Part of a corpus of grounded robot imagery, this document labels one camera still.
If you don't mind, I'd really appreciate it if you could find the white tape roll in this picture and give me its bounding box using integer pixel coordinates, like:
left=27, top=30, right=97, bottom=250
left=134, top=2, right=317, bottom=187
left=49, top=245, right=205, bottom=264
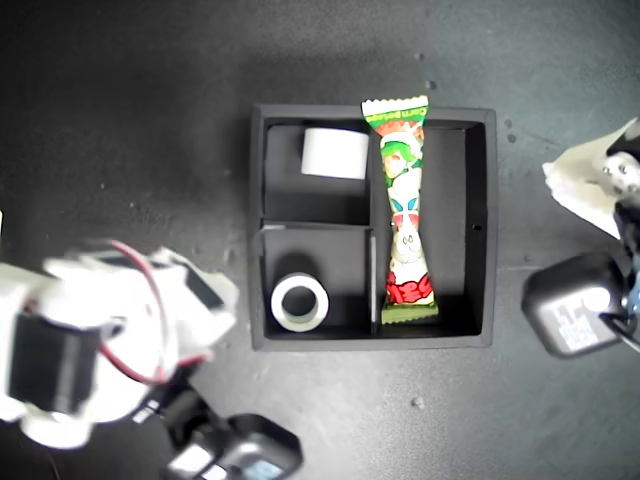
left=299, top=126, right=371, bottom=181
left=270, top=272, right=331, bottom=333

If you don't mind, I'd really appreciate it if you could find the green printed snack bar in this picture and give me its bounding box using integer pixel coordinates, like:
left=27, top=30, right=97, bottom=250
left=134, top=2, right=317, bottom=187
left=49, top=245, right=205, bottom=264
left=360, top=95, right=440, bottom=326

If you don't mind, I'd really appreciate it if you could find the black tray with wells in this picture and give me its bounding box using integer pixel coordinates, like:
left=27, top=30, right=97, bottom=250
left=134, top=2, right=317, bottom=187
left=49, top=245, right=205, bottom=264
left=249, top=103, right=498, bottom=352

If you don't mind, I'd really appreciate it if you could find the red arm wire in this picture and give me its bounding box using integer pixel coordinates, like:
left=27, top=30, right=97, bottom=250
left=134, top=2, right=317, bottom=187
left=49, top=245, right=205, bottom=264
left=98, top=241, right=169, bottom=384

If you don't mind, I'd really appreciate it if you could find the black camera cable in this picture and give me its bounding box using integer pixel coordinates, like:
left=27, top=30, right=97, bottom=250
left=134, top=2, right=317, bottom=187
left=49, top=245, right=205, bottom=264
left=599, top=289, right=640, bottom=347

